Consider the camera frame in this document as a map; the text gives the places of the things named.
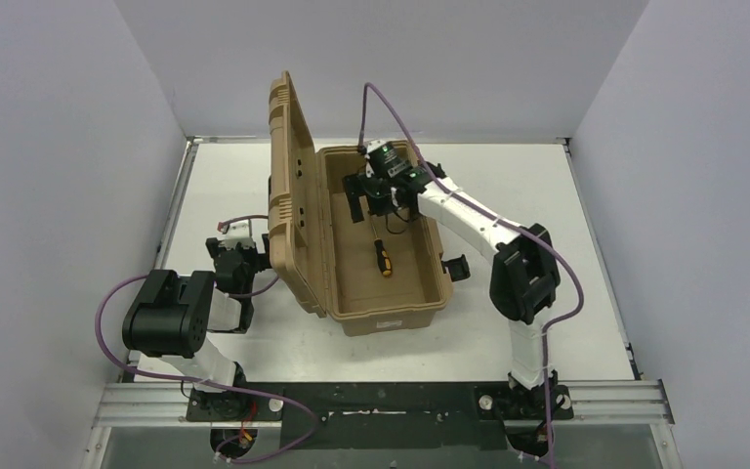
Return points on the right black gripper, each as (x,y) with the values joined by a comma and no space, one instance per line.
(369,181)

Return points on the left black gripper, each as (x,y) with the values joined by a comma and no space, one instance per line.
(262,260)

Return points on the black yellow handled screwdriver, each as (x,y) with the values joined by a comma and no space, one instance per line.
(383,259)

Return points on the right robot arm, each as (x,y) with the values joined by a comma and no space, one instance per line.
(524,273)

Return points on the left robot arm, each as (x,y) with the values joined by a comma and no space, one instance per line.
(172,315)

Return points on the tan plastic toolbox bin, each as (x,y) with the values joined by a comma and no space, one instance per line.
(329,262)

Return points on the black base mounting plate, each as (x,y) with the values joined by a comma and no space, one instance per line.
(488,415)

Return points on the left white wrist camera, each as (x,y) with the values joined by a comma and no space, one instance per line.
(236,234)

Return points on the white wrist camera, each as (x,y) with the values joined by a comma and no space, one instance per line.
(236,234)
(369,148)

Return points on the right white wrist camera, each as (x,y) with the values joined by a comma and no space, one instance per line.
(369,148)

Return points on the aluminium frame rail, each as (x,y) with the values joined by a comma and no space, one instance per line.
(161,404)

